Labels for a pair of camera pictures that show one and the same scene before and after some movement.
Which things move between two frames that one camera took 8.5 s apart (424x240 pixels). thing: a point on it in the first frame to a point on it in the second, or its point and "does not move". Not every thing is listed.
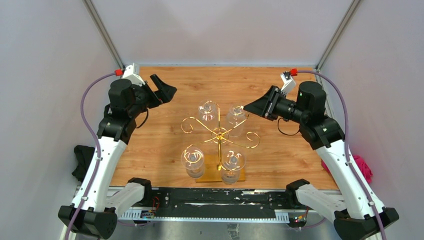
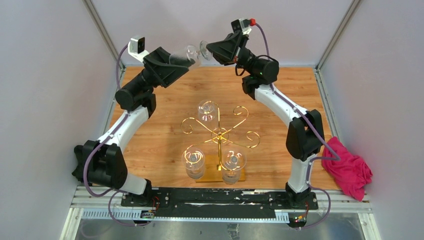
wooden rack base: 213,166 does not move
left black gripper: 164,93 to 157,65
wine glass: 192,160 does not move
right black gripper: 265,106 to 225,51
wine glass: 234,161 does not move
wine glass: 207,110 does not move
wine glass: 236,118 to 191,51
